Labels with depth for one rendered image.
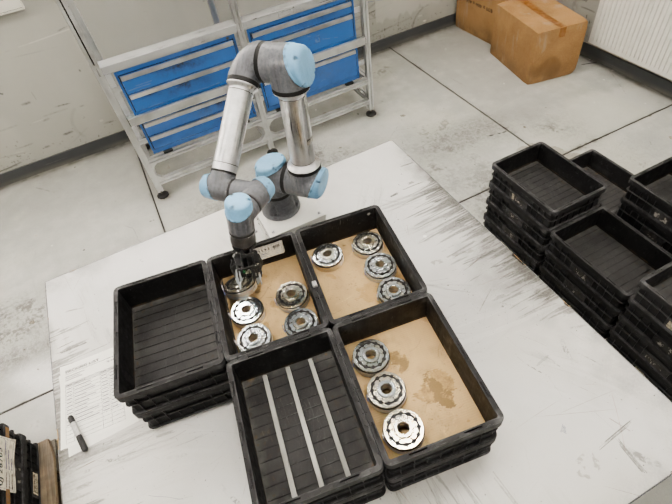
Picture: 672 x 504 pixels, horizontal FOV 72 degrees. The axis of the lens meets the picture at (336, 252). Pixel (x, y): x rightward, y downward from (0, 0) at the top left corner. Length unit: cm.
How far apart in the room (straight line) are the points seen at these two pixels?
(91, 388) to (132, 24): 274
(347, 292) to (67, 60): 294
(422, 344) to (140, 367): 84
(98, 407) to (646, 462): 156
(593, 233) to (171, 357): 184
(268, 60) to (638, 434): 142
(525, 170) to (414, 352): 135
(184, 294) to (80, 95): 261
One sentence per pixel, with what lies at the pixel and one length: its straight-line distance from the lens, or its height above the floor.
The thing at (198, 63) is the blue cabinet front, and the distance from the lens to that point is 310.
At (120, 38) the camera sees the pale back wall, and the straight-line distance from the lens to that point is 390.
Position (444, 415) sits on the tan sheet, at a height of 83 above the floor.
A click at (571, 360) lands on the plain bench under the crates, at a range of 158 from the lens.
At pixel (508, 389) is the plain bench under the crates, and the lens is 149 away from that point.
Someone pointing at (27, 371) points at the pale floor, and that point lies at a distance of 296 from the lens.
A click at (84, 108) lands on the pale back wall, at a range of 407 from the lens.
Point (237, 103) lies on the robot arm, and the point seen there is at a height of 132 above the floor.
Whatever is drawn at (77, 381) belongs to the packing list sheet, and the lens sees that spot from 180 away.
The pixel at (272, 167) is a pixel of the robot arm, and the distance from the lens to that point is 166.
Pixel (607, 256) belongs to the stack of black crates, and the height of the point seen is 38.
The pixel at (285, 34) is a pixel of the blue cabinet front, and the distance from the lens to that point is 321.
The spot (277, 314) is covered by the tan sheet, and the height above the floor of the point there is 83.
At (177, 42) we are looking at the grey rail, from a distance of 303.
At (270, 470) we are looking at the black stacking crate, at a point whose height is 83.
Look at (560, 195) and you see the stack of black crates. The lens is 237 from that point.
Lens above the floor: 203
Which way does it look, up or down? 48 degrees down
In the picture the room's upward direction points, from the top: 10 degrees counter-clockwise
